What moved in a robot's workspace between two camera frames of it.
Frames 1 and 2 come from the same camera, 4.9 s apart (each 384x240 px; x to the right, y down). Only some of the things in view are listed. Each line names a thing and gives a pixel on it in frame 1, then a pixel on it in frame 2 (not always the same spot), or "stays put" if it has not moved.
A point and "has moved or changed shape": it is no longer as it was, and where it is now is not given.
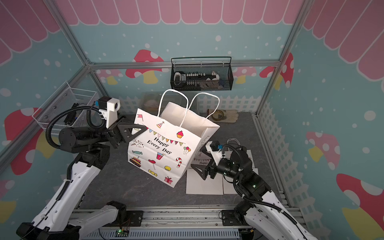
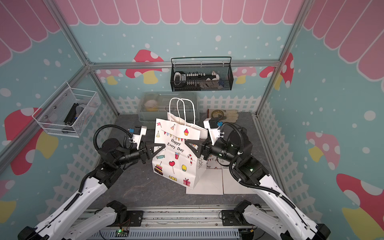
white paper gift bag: x=228 y=186 stays put
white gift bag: x=173 y=139 has moved or changed shape
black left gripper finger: x=126 y=131 -> x=150 y=149
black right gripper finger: x=202 y=169 -> x=198 y=152
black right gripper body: x=224 y=167 -> x=207 y=151
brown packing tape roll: x=218 y=119 stays put
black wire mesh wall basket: x=197 y=74 stays put
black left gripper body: x=114 y=134 -> x=142 y=152
